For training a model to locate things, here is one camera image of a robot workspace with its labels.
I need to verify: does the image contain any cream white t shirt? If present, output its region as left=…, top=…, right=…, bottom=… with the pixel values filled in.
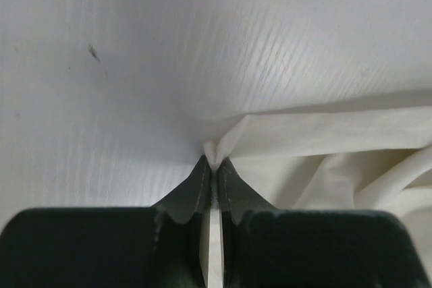
left=203, top=90, right=431, bottom=282

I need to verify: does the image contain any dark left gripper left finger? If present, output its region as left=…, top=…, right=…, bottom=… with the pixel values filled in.
left=1, top=157, right=211, bottom=287

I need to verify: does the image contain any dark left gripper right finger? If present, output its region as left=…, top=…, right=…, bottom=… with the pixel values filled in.
left=217, top=159, right=431, bottom=287

